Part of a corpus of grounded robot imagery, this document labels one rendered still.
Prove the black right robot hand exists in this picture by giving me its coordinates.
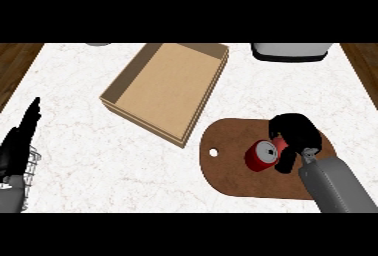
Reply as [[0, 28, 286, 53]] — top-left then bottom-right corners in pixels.
[[267, 113, 325, 175]]

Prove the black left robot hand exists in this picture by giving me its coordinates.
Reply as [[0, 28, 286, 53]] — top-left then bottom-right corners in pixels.
[[0, 96, 43, 183]]

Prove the red bell pepper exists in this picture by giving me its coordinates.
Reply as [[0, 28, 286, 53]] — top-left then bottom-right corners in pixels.
[[271, 136, 291, 155]]

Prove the brown wooden cutting board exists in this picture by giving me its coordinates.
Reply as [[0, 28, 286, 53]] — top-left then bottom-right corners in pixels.
[[198, 117, 339, 201]]

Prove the cardboard box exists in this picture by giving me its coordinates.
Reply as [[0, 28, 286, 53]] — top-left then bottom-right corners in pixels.
[[99, 43, 230, 149]]

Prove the red can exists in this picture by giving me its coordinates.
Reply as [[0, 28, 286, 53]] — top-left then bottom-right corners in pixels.
[[243, 139, 280, 173]]

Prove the white and black appliance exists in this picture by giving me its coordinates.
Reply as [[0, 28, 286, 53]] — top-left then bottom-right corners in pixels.
[[249, 43, 335, 63]]

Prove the wire basket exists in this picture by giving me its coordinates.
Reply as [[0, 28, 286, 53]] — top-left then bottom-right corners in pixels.
[[19, 144, 43, 212]]

